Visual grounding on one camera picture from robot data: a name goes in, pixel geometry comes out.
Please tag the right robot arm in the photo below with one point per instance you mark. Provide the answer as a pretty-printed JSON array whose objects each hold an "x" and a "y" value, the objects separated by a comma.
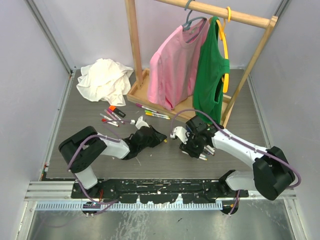
[{"x": 269, "y": 172}]

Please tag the grey cable duct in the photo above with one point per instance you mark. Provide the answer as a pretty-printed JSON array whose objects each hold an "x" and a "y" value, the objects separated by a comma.
[{"x": 86, "y": 206}]

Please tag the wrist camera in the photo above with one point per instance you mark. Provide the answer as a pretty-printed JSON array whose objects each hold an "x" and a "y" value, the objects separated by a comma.
[
  {"x": 139, "y": 123},
  {"x": 180, "y": 133}
]

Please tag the green tank top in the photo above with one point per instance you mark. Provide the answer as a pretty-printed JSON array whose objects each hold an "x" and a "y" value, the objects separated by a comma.
[{"x": 203, "y": 97}]

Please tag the pink t-shirt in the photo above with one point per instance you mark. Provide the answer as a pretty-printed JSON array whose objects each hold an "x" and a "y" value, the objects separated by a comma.
[{"x": 173, "y": 67}]

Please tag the pink cap marker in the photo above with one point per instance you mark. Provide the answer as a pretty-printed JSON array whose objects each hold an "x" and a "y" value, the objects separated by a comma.
[{"x": 111, "y": 113}]

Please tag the red cap marker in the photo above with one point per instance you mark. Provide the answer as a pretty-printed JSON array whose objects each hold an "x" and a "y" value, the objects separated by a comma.
[{"x": 104, "y": 120}]

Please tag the yellow clothes hanger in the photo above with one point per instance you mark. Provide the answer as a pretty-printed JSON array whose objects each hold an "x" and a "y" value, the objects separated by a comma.
[{"x": 225, "y": 50}]

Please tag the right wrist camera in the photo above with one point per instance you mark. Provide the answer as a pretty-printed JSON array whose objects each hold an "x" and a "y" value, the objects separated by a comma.
[{"x": 180, "y": 133}]

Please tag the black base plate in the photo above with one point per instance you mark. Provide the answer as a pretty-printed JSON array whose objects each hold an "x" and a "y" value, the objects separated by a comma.
[{"x": 159, "y": 191}]

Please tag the grey cap marker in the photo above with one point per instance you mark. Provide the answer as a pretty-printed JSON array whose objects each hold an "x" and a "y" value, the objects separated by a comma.
[{"x": 210, "y": 149}]

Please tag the white crumpled cloth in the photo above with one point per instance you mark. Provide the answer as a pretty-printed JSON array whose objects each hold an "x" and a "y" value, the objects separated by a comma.
[{"x": 105, "y": 80}]

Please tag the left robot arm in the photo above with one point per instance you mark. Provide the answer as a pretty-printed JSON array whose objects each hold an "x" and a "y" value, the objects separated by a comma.
[{"x": 83, "y": 148}]

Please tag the green cap marker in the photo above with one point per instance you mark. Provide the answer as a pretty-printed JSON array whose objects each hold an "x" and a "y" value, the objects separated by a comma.
[{"x": 152, "y": 111}]

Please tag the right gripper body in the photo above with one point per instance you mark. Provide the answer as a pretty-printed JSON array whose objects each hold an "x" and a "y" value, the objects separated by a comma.
[{"x": 193, "y": 145}]

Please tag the magenta cap marker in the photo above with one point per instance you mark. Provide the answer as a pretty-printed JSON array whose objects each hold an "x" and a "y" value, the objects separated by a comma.
[{"x": 144, "y": 107}]

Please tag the orange black highlighter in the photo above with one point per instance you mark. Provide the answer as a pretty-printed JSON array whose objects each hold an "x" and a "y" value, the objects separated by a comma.
[{"x": 117, "y": 111}]

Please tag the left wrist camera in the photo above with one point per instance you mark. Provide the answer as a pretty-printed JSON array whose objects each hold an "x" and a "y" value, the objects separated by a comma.
[{"x": 139, "y": 123}]

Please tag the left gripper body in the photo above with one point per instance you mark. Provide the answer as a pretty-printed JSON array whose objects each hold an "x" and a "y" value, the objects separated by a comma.
[{"x": 153, "y": 141}]

